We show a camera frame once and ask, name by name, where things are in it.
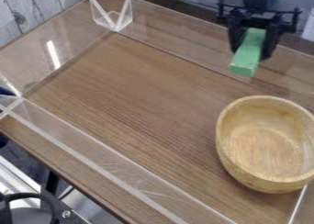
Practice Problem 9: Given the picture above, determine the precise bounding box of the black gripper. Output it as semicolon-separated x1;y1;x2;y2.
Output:
216;0;302;60

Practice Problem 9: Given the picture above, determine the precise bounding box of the green rectangular block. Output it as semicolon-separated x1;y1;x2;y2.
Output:
229;28;266;77

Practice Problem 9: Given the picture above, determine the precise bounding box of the brown wooden bowl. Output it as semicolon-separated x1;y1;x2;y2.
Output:
216;95;314;194

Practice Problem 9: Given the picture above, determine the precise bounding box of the black table leg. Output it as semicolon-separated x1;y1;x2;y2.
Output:
45;172;60;196

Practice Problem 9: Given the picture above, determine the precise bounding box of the clear acrylic enclosure wall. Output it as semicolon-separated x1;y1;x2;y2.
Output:
0;0;314;224

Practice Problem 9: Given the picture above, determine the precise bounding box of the metal bracket with screw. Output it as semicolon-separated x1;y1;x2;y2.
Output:
53;201;90;224

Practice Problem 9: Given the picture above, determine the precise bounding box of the black cable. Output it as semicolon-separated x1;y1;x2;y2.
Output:
0;191;62;224

